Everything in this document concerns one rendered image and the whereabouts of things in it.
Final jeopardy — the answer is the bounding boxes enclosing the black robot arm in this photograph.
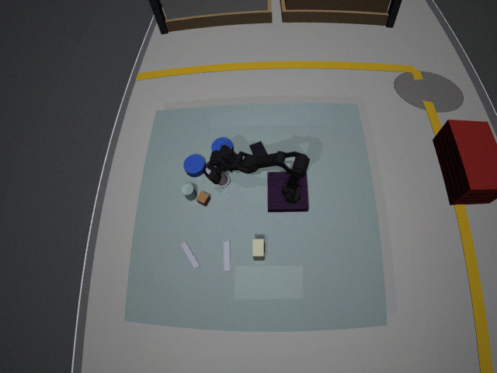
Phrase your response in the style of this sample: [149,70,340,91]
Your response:
[210,146,310,206]

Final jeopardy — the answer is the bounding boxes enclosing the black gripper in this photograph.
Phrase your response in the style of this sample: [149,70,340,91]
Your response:
[207,163,233,184]

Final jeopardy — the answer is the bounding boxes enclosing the brown cube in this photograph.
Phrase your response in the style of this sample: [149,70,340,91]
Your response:
[196,191,210,207]

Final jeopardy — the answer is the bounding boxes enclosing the dark blue short cylinder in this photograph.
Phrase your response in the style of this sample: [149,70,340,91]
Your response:
[211,138,234,152]
[183,155,207,177]

